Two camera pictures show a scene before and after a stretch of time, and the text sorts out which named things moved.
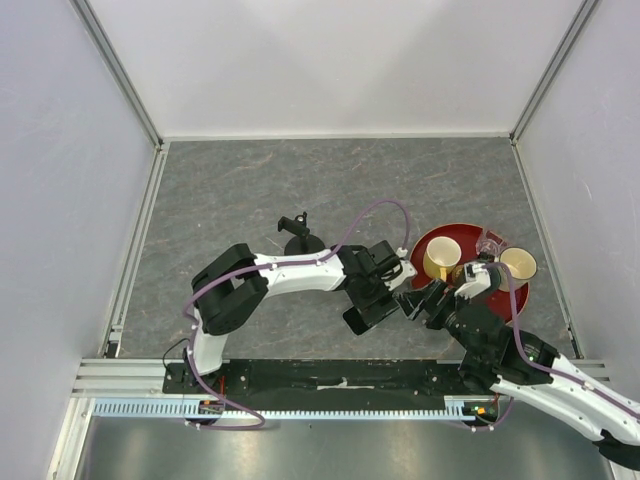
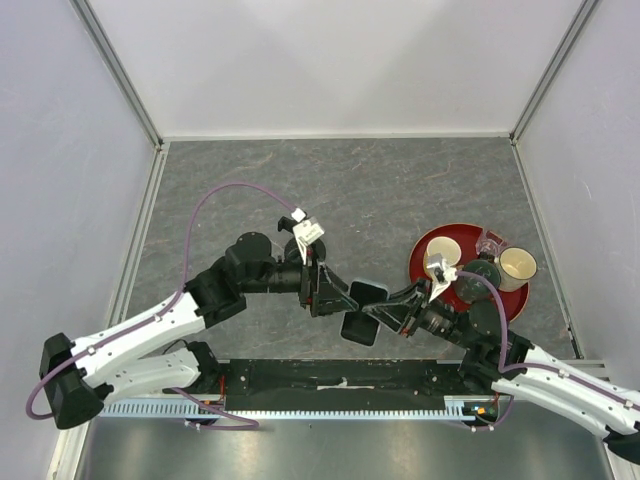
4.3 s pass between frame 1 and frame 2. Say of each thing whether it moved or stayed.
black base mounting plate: stayed
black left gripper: moved
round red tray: stayed
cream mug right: stayed
